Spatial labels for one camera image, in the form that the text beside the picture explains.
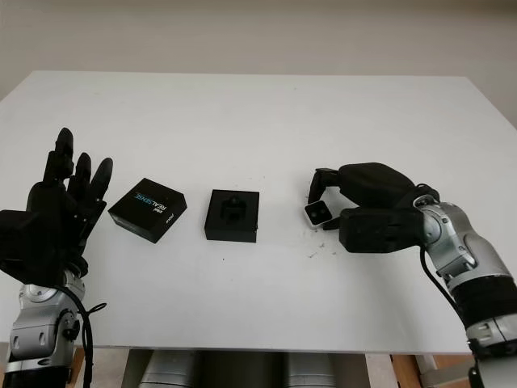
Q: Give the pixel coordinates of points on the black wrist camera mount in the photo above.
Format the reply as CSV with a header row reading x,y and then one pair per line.
x,y
379,230
30,246

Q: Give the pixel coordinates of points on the black camera box base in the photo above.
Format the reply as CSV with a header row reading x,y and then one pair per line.
x,y
230,232

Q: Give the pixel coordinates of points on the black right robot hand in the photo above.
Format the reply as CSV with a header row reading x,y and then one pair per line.
x,y
375,184

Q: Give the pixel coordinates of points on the grey left robot thigh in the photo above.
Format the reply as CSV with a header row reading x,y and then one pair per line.
x,y
167,372

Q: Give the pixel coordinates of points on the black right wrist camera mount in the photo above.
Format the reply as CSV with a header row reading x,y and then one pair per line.
x,y
379,230

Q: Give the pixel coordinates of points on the dark grey robot waist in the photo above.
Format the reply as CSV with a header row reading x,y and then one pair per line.
x,y
240,372

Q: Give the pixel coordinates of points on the grey robot thigh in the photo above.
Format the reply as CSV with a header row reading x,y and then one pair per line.
x,y
315,372
167,372

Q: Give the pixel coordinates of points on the white table leg brace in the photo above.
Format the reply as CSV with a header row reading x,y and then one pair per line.
x,y
429,369

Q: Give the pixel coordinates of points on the black RealSense box lid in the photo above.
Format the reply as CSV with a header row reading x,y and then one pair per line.
x,y
147,210

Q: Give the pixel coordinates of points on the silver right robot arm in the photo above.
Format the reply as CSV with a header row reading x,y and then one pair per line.
x,y
468,258

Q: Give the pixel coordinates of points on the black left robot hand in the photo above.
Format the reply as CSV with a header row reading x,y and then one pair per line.
x,y
48,202

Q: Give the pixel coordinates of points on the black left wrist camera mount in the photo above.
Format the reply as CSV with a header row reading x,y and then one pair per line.
x,y
30,246

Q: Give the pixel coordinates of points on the grey right robot thigh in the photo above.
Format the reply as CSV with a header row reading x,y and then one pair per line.
x,y
315,372

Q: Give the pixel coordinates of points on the small silver depth camera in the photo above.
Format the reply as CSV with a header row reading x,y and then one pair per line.
x,y
318,214

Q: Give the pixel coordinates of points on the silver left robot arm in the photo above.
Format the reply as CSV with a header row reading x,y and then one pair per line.
x,y
38,323

